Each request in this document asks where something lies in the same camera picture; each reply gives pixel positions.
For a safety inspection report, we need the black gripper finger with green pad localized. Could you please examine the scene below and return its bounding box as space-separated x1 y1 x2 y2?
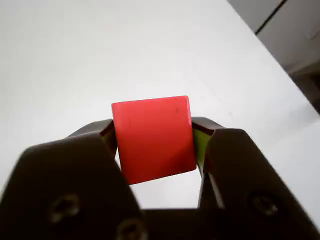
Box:
191 116 320 240
0 119 150 240

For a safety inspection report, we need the red lego block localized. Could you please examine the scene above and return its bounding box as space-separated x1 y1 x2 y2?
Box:
111 95 197 186

